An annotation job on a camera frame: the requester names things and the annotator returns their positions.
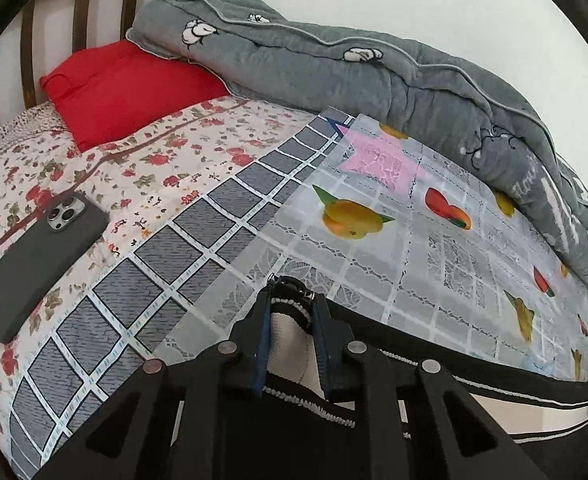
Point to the red pillow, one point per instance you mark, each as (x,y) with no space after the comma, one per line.
(124,90)

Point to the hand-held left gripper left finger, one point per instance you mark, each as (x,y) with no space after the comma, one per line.
(263,350)

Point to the dark grey smartphone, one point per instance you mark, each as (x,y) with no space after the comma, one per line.
(39,265)

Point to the grey quilt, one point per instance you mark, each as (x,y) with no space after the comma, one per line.
(349,85)

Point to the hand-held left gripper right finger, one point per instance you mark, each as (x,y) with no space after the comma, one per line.
(322,355)

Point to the black pants with white waistband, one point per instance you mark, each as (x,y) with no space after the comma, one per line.
(523,385)

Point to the brown wooden headboard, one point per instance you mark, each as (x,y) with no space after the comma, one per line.
(83,15)

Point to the fruit-print plastic table cover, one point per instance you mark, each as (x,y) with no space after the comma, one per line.
(398,260)

